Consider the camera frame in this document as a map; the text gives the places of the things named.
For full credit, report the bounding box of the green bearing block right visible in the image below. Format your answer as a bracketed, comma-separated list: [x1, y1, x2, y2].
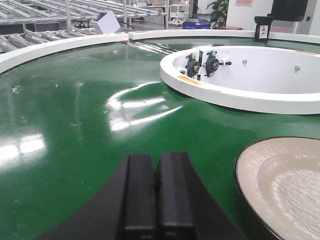
[203, 50, 232, 77]

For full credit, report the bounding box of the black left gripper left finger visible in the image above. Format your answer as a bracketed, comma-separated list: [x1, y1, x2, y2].
[37, 154, 157, 240]

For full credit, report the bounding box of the green potted plant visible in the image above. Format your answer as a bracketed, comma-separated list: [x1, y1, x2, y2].
[206, 0, 229, 29]

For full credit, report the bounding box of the metal roller conveyor rack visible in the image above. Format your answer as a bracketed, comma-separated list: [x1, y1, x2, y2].
[0, 0, 168, 54]

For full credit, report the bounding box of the green bearing block left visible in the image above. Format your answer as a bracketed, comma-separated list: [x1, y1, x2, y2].
[185, 53, 201, 78]

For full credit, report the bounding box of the blue mobile robot base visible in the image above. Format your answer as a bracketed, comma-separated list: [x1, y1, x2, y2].
[182, 18, 211, 29]

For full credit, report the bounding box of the beige plate black rim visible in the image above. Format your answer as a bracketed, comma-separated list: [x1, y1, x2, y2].
[234, 136, 320, 240]

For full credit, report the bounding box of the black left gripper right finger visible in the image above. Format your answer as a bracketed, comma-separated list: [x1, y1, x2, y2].
[157, 151, 246, 240]

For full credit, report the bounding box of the white control box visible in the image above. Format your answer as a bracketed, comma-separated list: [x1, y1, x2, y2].
[90, 10, 121, 34]

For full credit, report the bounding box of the white utility cart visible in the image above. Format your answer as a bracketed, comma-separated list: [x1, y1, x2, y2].
[168, 4, 189, 26]

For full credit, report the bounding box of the white outer conveyor rim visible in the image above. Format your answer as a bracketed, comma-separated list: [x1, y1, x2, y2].
[0, 29, 320, 75]

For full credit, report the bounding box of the black wall dispenser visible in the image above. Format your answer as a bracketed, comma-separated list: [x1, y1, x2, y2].
[267, 0, 308, 22]

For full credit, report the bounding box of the black box with label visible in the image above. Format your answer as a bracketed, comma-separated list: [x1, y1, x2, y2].
[254, 16, 274, 42]

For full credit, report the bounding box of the white inner conveyor ring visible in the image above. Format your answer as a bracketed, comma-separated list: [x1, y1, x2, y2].
[159, 45, 320, 115]

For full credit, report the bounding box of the green bearing block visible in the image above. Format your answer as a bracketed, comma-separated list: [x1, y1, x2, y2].
[185, 53, 201, 78]
[203, 50, 232, 77]

